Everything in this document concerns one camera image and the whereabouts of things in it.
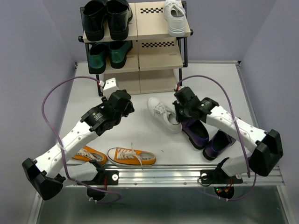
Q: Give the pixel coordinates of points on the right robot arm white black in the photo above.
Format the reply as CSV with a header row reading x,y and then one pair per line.
x,y
263,149

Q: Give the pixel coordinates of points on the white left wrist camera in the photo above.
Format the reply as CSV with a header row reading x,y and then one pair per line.
x,y
110,86

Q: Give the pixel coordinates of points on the beige black-framed shoe shelf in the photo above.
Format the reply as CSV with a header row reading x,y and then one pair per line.
x,y
156,59

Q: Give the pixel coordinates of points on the black loafer one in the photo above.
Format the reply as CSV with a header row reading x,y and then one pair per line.
x,y
93,18
119,14

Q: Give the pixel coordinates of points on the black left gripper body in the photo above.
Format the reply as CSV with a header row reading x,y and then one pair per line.
x,y
129,109

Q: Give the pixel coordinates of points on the purple loafer right one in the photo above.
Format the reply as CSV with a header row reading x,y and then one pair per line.
x,y
219,143

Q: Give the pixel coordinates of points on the aluminium mounting rail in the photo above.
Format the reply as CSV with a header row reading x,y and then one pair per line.
x,y
181,176

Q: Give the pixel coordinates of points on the green loafer left one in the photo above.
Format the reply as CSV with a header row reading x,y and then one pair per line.
x,y
97,56

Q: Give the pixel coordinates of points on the green loafer right one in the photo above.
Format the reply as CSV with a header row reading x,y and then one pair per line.
x,y
117,52

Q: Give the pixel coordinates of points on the purple loafer one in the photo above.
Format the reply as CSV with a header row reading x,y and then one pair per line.
x,y
219,143
196,132

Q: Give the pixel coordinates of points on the orange sneaker right one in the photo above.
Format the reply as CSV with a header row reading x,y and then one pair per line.
x,y
120,156

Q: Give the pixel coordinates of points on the black loafer left one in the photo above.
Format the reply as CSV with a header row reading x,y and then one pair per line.
x,y
93,18

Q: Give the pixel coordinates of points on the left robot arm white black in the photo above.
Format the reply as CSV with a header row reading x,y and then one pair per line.
x,y
47,174

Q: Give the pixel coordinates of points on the white sneaker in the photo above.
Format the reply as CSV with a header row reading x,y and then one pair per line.
x,y
164,115
175,16

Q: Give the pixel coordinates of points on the black loafer right one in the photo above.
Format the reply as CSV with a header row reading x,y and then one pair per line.
x,y
119,14

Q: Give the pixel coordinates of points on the orange sneaker one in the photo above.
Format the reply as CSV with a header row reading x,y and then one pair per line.
x,y
87,154
120,156

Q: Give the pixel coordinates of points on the purple loafer left one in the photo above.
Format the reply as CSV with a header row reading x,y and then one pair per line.
x,y
196,132

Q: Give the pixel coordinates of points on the green loafer one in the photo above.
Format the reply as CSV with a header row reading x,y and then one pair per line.
x,y
117,52
97,56

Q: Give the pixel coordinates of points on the orange sneaker left one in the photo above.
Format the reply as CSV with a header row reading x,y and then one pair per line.
x,y
87,154

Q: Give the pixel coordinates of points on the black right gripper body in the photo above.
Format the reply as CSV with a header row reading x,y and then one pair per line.
x,y
185,114

